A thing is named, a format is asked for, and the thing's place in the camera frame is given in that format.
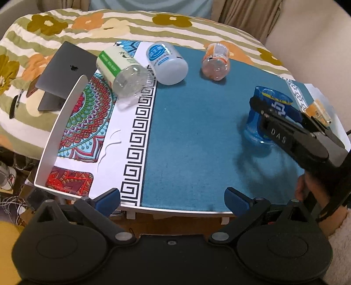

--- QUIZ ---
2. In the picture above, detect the grey bed headboard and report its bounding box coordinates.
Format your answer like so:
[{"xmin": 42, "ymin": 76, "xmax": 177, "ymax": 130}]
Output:
[{"xmin": 0, "ymin": 0, "xmax": 40, "ymax": 38}]

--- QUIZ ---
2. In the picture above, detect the white blue label cup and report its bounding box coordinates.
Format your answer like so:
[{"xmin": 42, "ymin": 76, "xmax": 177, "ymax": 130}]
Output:
[{"xmin": 146, "ymin": 42, "xmax": 189, "ymax": 86}]

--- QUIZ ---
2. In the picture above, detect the teal patterned table mat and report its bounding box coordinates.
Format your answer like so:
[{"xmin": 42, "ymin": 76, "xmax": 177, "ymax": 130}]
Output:
[{"xmin": 120, "ymin": 47, "xmax": 303, "ymax": 212}]

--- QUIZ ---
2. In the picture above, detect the orange clear plastic cup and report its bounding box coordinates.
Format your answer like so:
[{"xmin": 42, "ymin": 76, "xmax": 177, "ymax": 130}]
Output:
[{"xmin": 201, "ymin": 43, "xmax": 230, "ymax": 81}]

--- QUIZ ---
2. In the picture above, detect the black pen on bed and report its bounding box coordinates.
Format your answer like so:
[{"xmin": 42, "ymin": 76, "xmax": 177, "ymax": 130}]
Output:
[{"xmin": 9, "ymin": 89, "xmax": 24, "ymax": 119}]

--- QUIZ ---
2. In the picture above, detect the colourful mandala mat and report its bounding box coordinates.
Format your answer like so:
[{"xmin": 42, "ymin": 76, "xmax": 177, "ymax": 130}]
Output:
[{"xmin": 45, "ymin": 40, "xmax": 142, "ymax": 197}]

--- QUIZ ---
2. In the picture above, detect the grey laptop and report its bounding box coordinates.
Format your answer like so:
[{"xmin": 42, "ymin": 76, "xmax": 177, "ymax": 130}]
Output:
[{"xmin": 36, "ymin": 41, "xmax": 97, "ymax": 112}]

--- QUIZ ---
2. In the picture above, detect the person's right hand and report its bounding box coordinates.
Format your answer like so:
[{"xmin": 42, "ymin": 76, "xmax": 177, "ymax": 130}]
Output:
[{"xmin": 295, "ymin": 172, "xmax": 348, "ymax": 237}]

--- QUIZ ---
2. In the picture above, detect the floral striped bed quilt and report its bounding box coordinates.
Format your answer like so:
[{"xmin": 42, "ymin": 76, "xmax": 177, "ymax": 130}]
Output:
[{"xmin": 1, "ymin": 9, "xmax": 292, "ymax": 159}]

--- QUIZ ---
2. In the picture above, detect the light blue hanging cloth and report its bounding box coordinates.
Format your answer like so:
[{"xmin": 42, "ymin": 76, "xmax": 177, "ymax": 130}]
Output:
[{"xmin": 89, "ymin": 0, "xmax": 213, "ymax": 19}]

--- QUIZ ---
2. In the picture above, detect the green label clear cup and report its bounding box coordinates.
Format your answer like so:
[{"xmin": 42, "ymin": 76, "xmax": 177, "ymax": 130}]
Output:
[{"xmin": 96, "ymin": 46, "xmax": 149, "ymax": 99}]

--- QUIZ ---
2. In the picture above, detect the smartphone on bed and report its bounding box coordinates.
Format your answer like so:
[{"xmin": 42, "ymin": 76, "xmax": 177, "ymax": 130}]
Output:
[{"xmin": 26, "ymin": 75, "xmax": 40, "ymax": 98}]

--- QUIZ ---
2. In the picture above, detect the right beige curtain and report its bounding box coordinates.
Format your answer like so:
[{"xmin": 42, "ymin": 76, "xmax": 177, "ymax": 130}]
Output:
[{"xmin": 211, "ymin": 0, "xmax": 283, "ymax": 44}]

